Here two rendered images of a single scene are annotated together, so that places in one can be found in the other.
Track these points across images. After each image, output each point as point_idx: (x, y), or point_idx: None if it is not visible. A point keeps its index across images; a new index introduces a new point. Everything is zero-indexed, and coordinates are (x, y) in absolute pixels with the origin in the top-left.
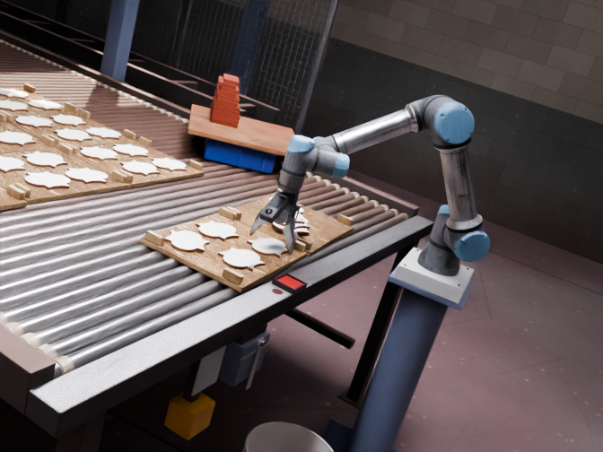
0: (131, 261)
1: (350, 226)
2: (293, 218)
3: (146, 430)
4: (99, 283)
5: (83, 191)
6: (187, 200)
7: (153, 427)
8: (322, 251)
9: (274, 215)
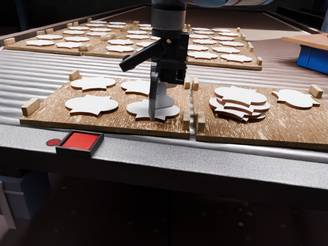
0: (36, 82)
1: None
2: (174, 78)
3: (171, 242)
4: None
5: (125, 55)
6: (195, 75)
7: (176, 244)
8: (236, 145)
9: (123, 61)
